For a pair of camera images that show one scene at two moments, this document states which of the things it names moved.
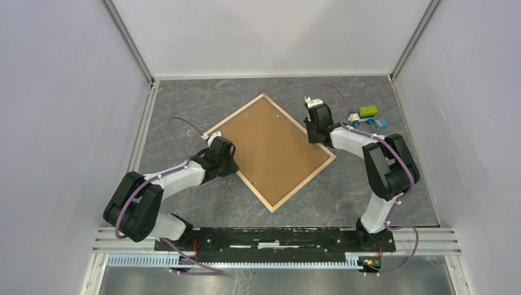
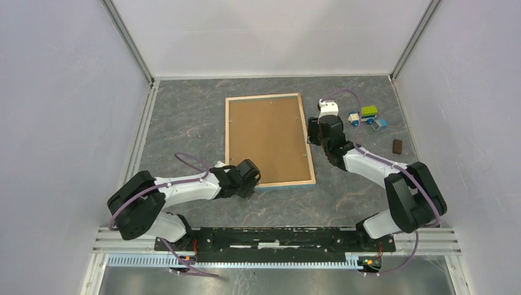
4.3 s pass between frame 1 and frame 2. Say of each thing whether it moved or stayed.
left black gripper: moved
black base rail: stayed
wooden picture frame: moved
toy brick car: stayed
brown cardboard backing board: moved
